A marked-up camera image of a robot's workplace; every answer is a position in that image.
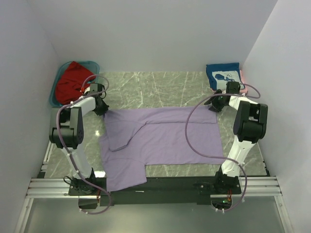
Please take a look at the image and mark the lilac purple t-shirt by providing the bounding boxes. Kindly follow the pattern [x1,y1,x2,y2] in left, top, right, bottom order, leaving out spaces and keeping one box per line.
[100,106,223,192]

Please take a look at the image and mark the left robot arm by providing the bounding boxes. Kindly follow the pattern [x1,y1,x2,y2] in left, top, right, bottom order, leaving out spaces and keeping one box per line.
[49,95,109,195]

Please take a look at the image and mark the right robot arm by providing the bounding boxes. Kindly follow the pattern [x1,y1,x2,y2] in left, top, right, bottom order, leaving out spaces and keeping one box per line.
[205,90,268,194]

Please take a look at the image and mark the folded blue printed t-shirt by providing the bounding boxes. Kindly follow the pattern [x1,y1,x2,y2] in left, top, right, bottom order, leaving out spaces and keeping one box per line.
[206,63,241,91]

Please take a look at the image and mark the folded pink t-shirt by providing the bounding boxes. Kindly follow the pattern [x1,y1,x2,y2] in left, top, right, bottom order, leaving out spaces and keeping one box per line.
[240,70,248,94]

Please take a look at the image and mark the red t-shirt in basket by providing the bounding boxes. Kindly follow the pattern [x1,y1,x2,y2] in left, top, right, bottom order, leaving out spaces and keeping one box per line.
[55,61,94,105]

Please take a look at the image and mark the teal plastic basket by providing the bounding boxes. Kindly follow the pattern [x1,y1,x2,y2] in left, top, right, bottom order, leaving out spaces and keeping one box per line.
[49,61,100,107]

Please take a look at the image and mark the black base beam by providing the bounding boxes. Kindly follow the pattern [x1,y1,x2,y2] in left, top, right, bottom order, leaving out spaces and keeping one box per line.
[68,176,243,207]

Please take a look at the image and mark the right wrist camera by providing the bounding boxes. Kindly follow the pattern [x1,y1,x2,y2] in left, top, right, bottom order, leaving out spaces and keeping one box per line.
[225,81,243,95]

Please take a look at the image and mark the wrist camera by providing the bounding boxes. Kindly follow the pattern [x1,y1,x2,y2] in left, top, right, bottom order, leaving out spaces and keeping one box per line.
[83,83,106,99]
[225,81,243,95]

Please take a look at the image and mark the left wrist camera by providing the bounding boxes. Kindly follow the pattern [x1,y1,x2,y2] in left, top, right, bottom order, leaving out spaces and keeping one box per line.
[83,83,106,99]

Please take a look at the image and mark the aluminium frame rail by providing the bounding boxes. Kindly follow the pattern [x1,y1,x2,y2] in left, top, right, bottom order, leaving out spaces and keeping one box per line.
[14,140,292,231]

